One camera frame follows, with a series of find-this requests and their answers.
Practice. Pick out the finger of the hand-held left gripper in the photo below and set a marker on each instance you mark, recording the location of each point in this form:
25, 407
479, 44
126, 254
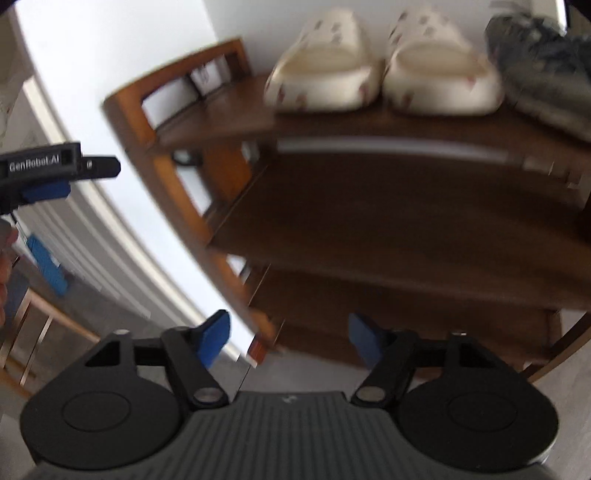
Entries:
46, 263
99, 168

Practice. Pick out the light wooden stool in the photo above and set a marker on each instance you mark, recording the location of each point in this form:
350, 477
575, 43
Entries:
46, 308

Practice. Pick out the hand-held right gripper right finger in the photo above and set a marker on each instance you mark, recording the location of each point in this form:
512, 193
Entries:
367, 339

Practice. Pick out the cream heart print slipper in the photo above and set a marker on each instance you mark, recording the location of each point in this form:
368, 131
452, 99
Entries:
438, 69
318, 74

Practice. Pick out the person's left hand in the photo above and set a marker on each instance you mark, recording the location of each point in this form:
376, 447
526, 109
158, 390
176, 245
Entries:
5, 240

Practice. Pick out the brown wooden shoe rack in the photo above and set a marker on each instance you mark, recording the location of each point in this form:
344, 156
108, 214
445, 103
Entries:
369, 217

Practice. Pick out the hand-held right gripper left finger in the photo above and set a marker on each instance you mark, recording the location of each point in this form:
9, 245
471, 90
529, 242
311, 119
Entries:
211, 339

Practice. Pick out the blue denim sneaker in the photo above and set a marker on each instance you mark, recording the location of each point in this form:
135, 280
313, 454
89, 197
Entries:
540, 64

